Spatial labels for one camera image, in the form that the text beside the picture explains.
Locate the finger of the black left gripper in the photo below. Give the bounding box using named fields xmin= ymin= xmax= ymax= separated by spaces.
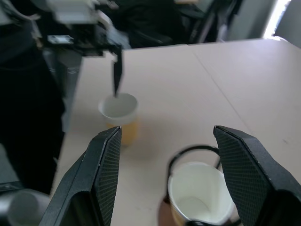
xmin=110 ymin=49 xmax=124 ymax=97

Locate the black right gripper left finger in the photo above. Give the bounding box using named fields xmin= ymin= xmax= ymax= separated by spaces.
xmin=39 ymin=126 xmax=123 ymax=226

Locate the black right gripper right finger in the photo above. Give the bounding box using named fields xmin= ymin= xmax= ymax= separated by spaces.
xmin=213 ymin=125 xmax=301 ymax=226

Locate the orange paper cup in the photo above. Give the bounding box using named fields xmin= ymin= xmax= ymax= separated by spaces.
xmin=97 ymin=93 xmax=140 ymax=145

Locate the paper cup white inside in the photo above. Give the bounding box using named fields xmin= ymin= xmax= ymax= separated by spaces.
xmin=166 ymin=161 xmax=236 ymax=226

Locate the black office chair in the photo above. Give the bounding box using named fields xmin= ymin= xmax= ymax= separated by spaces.
xmin=110 ymin=0 xmax=238 ymax=49

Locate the silver robot body cylinder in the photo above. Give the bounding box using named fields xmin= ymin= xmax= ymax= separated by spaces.
xmin=0 ymin=188 xmax=50 ymax=226

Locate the dark robot torso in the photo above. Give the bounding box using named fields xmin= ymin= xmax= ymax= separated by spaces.
xmin=0 ymin=21 xmax=82 ymax=195

